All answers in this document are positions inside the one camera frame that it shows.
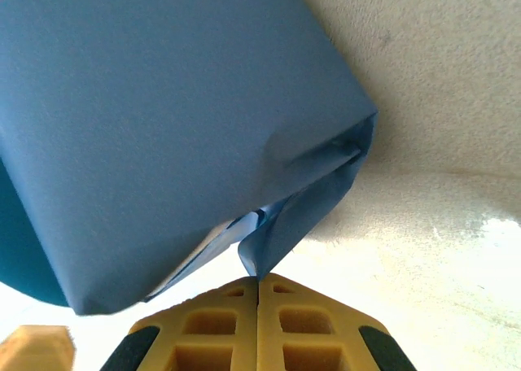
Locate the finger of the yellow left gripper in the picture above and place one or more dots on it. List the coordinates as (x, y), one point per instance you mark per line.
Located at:
(32, 348)

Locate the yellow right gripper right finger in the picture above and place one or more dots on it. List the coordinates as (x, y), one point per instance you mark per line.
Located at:
(346, 346)

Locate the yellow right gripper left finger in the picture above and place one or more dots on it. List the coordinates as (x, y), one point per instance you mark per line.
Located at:
(163, 346)

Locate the blue wrapping paper sheet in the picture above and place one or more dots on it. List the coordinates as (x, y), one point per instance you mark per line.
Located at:
(163, 123)

